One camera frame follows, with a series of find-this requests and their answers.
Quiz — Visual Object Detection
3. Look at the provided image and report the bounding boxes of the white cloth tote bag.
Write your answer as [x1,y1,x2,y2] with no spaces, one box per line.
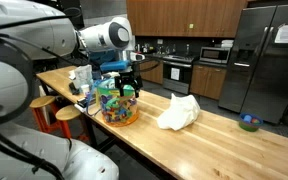
[156,93,202,132]

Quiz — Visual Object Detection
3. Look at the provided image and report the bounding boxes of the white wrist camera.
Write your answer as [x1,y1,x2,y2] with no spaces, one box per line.
[129,52,147,63]

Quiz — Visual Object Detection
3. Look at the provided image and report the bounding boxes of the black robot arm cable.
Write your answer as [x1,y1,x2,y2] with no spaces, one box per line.
[0,8,92,180]

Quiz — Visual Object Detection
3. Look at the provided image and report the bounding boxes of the small black device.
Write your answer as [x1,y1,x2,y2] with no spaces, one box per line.
[68,82,82,96]

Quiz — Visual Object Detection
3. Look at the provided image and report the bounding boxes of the white paper on oven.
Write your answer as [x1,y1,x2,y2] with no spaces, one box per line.
[170,67,181,81]

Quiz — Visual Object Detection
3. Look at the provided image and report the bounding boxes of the stainless steel refrigerator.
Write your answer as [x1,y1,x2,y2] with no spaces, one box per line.
[218,3,288,125]

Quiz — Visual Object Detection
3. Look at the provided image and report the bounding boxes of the wooden base cabinet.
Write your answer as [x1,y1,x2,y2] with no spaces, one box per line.
[138,59,164,85]
[189,64,228,101]

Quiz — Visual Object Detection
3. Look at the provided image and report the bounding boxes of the clear tub of toy blocks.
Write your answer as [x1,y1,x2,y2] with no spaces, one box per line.
[95,78,141,128]

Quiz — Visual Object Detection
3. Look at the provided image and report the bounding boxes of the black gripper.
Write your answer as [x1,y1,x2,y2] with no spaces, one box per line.
[114,71,144,100]

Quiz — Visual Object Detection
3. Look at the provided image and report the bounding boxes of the small white cup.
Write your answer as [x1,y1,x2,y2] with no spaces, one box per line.
[80,84,91,98]

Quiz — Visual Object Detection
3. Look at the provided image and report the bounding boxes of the wooden wall cabinets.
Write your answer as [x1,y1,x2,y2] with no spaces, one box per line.
[126,0,248,38]

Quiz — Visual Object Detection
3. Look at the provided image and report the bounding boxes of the stack of white containers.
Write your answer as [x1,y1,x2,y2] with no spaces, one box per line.
[221,39,234,48]

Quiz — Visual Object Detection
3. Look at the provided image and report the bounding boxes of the green bowl blue rim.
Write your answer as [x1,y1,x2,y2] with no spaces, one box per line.
[238,112,264,133]

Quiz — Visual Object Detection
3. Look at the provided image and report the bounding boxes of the silver microwave oven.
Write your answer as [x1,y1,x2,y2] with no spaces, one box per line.
[199,46,232,65]

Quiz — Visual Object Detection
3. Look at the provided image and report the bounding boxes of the wooden stool orange legs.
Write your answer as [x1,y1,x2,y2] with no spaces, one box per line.
[29,95,62,134]
[55,104,88,141]

